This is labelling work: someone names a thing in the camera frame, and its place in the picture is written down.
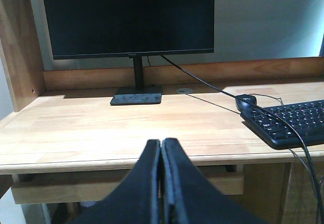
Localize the black keyboard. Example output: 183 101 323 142
240 100 323 150

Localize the black computer monitor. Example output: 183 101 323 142
44 0 215 106

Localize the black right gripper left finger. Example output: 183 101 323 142
71 140 160 223

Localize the grey desk cable grommet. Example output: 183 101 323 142
176 87 193 94

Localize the wooden desk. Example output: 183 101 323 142
1 0 315 223

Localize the black monitor cable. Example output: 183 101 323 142
160 55 324 224

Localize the black computer mouse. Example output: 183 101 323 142
235 94 257 111

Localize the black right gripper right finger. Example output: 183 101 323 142
161 138 265 223

